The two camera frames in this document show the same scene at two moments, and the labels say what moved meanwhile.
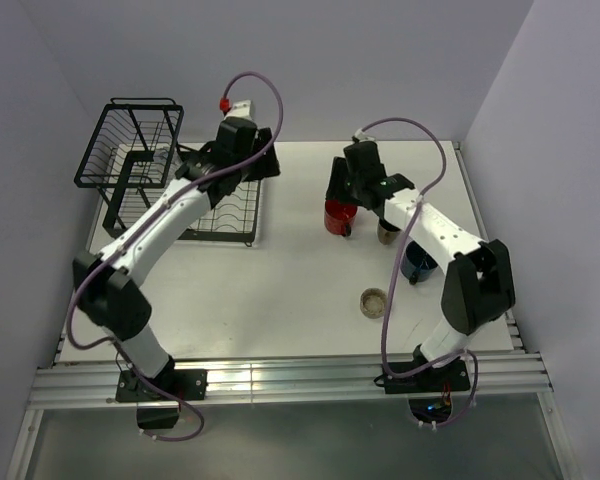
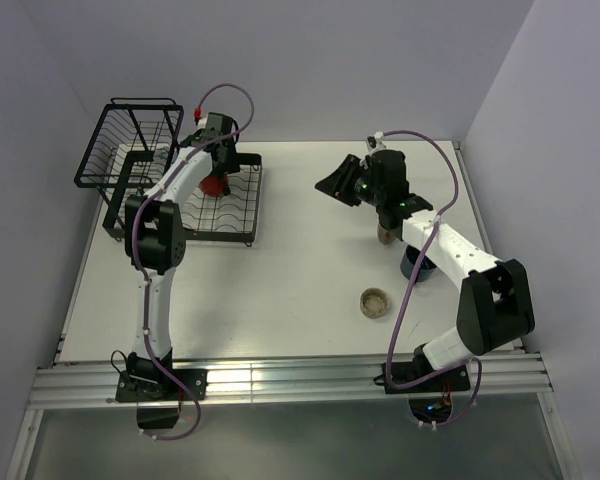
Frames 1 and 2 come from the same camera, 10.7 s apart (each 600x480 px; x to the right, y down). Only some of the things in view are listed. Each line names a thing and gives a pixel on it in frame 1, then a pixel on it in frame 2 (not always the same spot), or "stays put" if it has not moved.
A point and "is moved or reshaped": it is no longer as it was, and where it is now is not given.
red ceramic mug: [339, 217] is moved or reshaped
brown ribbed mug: [386, 236] stays put
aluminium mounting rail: [280, 380] stays put
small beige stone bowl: [373, 303] stays put
